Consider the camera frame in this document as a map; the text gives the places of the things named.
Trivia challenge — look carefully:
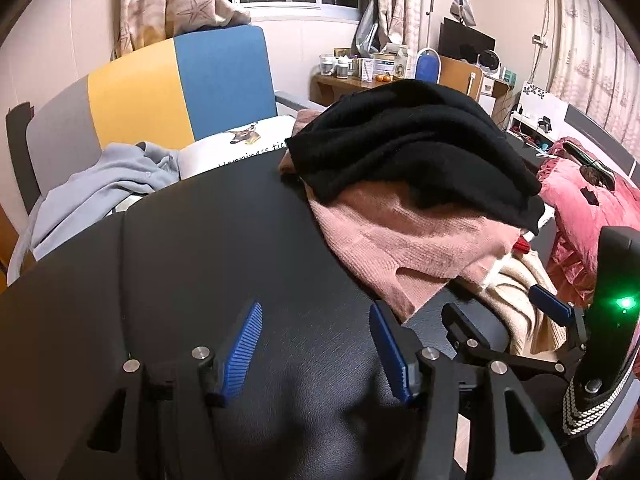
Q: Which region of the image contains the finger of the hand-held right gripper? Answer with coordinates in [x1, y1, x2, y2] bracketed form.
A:
[441, 304, 581, 373]
[529, 285, 589, 356]

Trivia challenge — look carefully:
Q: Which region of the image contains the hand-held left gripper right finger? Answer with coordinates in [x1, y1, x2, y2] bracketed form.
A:
[369, 301, 576, 480]

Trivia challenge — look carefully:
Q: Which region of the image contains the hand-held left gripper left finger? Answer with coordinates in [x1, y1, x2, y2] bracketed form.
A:
[60, 301, 264, 480]

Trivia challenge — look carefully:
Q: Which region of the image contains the black knit garment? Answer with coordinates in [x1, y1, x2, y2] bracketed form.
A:
[284, 79, 547, 237]

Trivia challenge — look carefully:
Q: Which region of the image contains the cream knit cloth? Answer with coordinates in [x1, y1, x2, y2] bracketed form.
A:
[479, 247, 569, 357]

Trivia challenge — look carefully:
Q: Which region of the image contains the pink ruffled blanket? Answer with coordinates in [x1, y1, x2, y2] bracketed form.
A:
[536, 137, 640, 312]

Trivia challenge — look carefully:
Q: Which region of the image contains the pink knit sweater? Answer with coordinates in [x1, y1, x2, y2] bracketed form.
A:
[277, 152, 523, 323]

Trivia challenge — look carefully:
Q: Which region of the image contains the black glossy object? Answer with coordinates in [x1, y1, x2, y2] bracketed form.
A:
[564, 141, 617, 192]

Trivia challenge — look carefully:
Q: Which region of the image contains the grey bed headboard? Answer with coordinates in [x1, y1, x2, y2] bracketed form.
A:
[564, 102, 640, 182]

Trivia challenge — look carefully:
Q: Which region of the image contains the white bedside shelf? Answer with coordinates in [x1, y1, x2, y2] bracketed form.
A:
[507, 82, 567, 157]

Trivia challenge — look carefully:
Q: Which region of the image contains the white printed pillow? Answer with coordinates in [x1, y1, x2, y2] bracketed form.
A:
[177, 116, 301, 182]

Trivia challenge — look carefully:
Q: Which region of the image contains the white flower print box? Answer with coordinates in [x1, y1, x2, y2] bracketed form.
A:
[520, 82, 549, 104]

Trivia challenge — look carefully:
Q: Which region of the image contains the light grey garment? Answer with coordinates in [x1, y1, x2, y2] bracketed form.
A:
[9, 142, 182, 277]

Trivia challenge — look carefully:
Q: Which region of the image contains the wooden board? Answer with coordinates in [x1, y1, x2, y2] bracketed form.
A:
[439, 56, 484, 104]

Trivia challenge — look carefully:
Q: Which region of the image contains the small white fan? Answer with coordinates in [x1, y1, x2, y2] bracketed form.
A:
[477, 50, 500, 79]

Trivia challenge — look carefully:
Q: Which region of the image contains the blue round chair back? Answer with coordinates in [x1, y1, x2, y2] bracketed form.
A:
[414, 47, 441, 84]

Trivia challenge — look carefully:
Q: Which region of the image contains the grey yellow blue sofa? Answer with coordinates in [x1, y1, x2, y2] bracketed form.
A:
[5, 25, 322, 273]

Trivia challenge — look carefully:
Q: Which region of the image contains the small wooden desk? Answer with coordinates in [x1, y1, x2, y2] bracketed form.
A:
[309, 72, 403, 107]

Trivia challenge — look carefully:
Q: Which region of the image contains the black monitor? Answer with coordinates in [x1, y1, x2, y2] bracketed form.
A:
[438, 17, 496, 62]

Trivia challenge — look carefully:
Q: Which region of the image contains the grey hanging bag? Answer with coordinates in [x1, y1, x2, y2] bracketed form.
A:
[449, 0, 476, 27]

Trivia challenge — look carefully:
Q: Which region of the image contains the silver plastic bag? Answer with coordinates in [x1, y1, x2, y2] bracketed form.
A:
[352, 0, 382, 57]

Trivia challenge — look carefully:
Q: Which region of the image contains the beige patterned curtain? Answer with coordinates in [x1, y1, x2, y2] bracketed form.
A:
[372, 0, 435, 54]

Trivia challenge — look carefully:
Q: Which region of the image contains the beige starfish print curtain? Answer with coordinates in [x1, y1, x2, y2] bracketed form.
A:
[112, 0, 252, 61]

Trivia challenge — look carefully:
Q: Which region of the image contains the striped braided cord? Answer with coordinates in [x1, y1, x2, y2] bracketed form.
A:
[562, 355, 632, 436]

